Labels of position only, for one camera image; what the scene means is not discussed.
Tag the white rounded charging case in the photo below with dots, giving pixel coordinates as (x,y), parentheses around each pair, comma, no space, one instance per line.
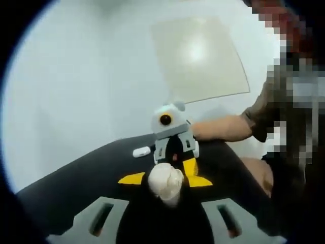
(141,152)

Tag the person's bare leg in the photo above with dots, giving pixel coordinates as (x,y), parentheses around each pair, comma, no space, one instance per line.
(259,175)

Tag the person's olive shirt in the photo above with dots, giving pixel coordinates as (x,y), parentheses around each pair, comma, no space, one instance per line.
(256,119)

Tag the beige wall panel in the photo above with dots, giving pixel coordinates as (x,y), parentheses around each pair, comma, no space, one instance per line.
(198,63)

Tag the black table mat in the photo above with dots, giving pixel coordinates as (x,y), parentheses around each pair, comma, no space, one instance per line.
(89,172)

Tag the white oval charging case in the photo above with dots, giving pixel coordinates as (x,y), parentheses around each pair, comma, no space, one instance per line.
(165,183)

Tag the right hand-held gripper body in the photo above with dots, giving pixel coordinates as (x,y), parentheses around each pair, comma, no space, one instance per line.
(177,127)

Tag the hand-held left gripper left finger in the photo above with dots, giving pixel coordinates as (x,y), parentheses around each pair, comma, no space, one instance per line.
(80,223)

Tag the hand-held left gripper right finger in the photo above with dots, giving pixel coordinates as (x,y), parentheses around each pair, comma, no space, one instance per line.
(247,223)

